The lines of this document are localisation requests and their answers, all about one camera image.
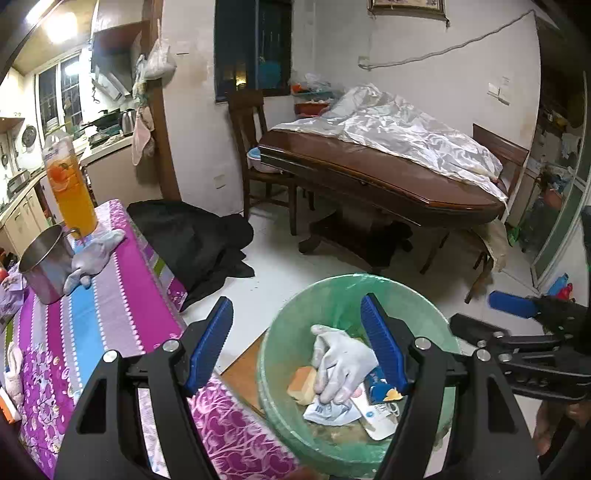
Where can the orange sponge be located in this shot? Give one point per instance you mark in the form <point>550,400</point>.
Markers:
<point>302,385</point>

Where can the black cloth on floor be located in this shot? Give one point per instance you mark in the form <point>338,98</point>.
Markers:
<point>200,248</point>

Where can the steel pot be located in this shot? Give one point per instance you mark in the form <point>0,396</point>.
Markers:
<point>46,263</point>

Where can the hanging white plastic bag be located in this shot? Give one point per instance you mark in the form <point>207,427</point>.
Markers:
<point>159,63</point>

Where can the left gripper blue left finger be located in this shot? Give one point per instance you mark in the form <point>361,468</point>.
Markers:
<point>104,438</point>

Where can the green lined trash bucket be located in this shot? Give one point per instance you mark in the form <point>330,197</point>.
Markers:
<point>345,451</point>

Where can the floral purple tablecloth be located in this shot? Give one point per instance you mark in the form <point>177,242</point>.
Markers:
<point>132,306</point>

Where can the dark blue window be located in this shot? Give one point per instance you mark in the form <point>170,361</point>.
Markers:
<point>252,47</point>

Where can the dark wooden dining table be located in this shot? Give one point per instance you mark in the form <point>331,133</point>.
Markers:
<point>380,196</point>

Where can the small wooden stool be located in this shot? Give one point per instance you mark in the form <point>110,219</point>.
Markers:
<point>240,377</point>

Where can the white plastic sheet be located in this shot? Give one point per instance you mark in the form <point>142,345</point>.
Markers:
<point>367,116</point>

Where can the person's right hand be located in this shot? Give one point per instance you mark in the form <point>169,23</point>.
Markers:
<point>548,417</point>

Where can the dark wooden chair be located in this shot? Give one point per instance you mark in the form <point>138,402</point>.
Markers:
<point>261,183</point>

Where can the blue carton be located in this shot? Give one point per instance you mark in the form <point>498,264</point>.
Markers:
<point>379,390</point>

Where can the orange juice bottle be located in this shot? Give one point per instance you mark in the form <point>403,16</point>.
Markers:
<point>68,184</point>

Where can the white work glove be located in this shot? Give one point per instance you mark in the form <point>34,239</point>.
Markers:
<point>342,363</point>

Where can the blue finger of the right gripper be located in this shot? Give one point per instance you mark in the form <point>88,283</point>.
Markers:
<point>512,304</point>

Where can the purple snack bag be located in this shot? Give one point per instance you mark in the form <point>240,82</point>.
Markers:
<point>12,293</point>

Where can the blue basin on chair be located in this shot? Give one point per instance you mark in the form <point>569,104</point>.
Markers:
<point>255,162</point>

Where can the framed elephant picture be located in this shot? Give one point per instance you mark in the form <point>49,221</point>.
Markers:
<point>430,9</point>

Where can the white cloth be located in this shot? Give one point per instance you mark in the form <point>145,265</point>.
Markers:
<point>12,374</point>

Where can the grey glove beside pot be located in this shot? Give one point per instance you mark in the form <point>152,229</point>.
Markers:
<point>91,260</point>

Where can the orange white snack wrapper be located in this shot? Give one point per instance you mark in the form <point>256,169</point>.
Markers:
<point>8,408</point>

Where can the grey white paper bag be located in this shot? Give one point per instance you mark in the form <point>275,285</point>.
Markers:
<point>331,414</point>

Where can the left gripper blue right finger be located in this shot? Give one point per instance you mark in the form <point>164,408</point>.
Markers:
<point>489,437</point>

